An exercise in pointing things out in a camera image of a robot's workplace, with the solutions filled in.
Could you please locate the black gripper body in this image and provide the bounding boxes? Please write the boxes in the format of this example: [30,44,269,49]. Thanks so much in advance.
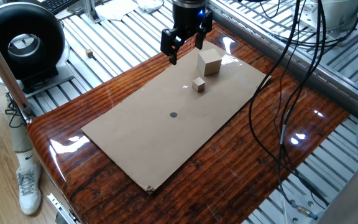
[172,0,208,40]

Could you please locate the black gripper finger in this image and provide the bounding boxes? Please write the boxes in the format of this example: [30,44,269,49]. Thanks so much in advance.
[160,27,183,66]
[194,10,214,50]

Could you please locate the large wooden block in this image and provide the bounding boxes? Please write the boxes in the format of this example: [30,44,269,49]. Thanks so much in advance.
[196,48,223,77]

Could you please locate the small wooden block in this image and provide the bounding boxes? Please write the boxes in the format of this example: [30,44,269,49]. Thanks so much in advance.
[191,77,206,93]

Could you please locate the crumpled white cloth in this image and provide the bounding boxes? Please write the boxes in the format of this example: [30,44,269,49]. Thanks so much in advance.
[135,0,165,14]

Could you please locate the white paper sheet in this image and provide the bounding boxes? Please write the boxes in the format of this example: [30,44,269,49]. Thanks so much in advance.
[94,0,139,21]

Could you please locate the brown cardboard sheet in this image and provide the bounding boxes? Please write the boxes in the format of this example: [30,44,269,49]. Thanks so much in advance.
[81,39,272,195]

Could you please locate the black keyboard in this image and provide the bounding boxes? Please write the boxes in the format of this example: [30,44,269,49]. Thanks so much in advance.
[37,0,80,15]

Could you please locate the glossy dark wooden board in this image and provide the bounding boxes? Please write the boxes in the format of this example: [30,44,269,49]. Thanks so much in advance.
[26,21,351,224]

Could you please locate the brown slanted bar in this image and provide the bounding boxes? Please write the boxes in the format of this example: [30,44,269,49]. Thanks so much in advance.
[0,18,37,121]

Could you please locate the person leg beige trousers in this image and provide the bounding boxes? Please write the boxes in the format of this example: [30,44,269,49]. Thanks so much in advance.
[6,93,39,170]

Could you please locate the white sneaker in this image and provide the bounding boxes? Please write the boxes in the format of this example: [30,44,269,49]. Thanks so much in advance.
[16,163,43,216]

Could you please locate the aluminium post with bracket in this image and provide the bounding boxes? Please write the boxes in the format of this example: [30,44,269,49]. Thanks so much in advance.
[67,0,103,24]

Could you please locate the black looping cable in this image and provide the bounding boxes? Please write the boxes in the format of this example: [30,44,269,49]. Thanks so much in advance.
[247,0,329,206]

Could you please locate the long aluminium profile rail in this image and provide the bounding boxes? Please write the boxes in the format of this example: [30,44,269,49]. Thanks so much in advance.
[208,0,358,118]

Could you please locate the black ring-shaped device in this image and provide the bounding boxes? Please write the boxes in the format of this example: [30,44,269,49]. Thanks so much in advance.
[0,1,76,99]

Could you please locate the black cable with metal plug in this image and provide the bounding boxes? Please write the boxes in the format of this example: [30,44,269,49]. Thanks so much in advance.
[277,0,326,220]

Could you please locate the white cylindrical pedestal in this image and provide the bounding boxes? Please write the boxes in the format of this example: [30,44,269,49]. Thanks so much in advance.
[317,0,358,32]

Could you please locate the metal slide rail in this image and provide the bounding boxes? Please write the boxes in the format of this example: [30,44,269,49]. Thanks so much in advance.
[47,192,81,224]

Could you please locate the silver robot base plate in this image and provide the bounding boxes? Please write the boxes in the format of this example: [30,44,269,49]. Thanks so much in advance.
[272,183,326,224]

